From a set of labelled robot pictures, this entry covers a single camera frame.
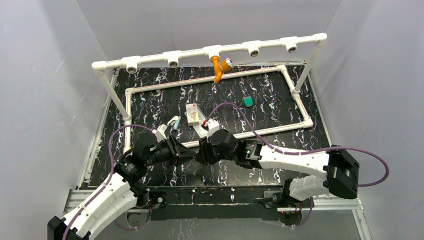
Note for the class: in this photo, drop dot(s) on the small white red box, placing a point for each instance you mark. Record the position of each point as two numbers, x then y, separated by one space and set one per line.
192 114

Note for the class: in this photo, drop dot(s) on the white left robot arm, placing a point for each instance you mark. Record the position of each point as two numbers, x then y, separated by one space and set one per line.
121 191

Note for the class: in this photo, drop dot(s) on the green tape roll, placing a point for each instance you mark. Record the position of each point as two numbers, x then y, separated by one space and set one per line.
247 101

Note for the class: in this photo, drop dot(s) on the white pvc pipe frame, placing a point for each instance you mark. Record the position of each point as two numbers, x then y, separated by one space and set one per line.
212 66

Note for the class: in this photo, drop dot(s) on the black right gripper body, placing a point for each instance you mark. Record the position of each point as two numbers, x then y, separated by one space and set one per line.
212 155

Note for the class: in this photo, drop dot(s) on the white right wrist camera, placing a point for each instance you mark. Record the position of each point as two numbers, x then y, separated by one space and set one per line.
212 126

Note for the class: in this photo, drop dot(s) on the white blue tape roll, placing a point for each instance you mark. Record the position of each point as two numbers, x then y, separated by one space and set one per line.
174 122

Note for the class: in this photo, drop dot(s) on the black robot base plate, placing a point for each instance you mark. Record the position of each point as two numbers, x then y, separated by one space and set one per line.
224 202

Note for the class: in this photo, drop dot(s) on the clear plastic instruction bag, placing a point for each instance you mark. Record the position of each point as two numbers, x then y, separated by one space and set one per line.
201 132

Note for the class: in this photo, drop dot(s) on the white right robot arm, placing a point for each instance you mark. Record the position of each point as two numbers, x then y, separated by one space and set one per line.
333 171

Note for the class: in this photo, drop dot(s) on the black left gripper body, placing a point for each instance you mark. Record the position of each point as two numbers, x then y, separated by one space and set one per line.
172 147

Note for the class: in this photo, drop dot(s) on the orange plastic faucet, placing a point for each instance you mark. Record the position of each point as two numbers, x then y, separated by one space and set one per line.
220 67

